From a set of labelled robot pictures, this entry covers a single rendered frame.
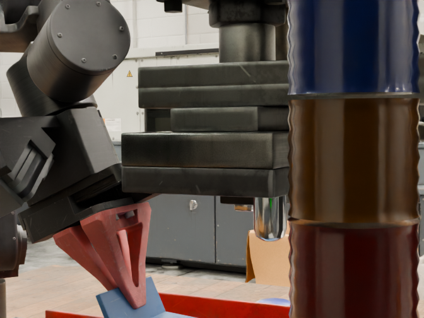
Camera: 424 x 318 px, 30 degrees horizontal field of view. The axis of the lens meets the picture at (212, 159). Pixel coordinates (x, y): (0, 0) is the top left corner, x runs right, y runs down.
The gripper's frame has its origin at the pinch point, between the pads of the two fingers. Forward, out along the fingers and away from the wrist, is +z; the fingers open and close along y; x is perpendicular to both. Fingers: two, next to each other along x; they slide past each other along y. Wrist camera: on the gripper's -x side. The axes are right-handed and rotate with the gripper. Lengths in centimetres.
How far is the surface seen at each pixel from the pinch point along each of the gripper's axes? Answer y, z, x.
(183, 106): 13.0, -9.8, -5.7
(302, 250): 26.3, 0.5, -28.5
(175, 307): -12.1, 2.7, 23.6
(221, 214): -228, -30, 459
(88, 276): -44, -6, 52
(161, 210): -276, -51, 462
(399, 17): 31.2, -4.3, -27.8
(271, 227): 16.1, -0.8, -7.3
